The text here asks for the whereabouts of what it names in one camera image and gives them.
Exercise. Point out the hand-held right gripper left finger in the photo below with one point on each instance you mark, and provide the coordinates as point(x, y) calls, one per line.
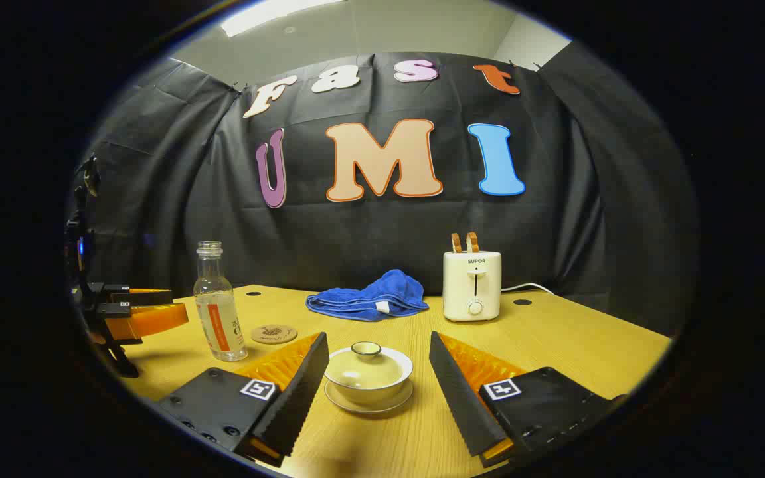
point(296, 398)

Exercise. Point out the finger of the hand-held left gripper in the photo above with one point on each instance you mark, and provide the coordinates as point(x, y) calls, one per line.
point(118, 291)
point(115, 309)

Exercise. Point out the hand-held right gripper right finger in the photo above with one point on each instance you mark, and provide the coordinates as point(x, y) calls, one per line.
point(465, 405)

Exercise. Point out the round cork coaster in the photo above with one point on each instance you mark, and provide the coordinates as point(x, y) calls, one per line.
point(274, 334)

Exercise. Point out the white teacup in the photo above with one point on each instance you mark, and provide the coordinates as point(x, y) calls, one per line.
point(369, 396)

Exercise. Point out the white teacup lid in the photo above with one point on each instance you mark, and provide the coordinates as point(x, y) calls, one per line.
point(366, 372)

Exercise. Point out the clear glass water bottle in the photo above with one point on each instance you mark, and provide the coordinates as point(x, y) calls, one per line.
point(213, 292)

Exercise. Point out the white saucer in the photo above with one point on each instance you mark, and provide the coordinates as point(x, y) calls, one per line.
point(369, 409)

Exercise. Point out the cream toaster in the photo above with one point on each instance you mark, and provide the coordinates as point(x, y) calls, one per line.
point(472, 285)

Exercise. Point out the blue towel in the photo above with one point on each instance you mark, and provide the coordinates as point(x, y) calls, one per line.
point(376, 299)

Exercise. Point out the bread slice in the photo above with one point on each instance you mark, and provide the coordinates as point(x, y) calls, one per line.
point(456, 243)
point(473, 242)

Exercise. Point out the black backdrop cloth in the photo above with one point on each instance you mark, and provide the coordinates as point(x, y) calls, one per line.
point(356, 232)

